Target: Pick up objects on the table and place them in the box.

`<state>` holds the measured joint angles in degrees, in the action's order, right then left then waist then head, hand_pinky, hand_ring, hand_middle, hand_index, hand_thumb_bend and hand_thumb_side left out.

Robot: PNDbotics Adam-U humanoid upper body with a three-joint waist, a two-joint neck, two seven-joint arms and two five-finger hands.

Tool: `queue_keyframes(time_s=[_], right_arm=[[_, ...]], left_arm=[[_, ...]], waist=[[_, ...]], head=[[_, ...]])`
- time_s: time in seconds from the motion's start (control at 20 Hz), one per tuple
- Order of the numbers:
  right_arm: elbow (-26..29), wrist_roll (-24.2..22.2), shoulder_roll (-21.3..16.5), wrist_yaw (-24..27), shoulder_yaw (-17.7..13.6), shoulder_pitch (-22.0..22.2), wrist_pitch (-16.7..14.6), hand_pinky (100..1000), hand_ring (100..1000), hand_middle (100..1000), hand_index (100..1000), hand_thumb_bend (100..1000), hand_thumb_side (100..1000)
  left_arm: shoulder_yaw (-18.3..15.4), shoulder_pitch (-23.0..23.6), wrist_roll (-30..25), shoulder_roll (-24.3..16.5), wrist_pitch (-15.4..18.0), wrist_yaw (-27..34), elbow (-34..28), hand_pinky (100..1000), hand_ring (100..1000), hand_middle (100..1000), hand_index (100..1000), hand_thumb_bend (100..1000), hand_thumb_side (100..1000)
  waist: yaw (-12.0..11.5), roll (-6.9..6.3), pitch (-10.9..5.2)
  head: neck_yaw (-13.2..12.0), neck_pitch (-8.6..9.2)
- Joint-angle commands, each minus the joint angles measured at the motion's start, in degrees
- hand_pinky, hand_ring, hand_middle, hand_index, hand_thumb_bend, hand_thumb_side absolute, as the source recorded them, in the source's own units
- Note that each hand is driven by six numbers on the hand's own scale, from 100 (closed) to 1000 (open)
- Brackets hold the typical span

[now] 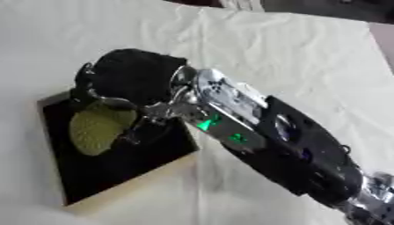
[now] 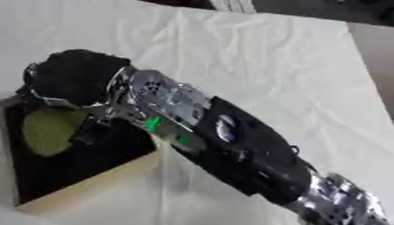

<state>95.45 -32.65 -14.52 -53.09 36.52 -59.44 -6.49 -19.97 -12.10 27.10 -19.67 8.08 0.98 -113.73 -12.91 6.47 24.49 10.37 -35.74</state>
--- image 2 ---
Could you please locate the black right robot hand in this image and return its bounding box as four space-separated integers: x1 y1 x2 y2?
13 48 135 146

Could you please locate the tan cardboard box black inside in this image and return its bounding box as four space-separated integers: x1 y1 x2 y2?
0 94 164 214

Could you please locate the olive green round object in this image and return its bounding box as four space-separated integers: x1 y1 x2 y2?
19 110 90 157

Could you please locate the white striped object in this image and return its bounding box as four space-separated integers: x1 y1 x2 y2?
208 0 259 14

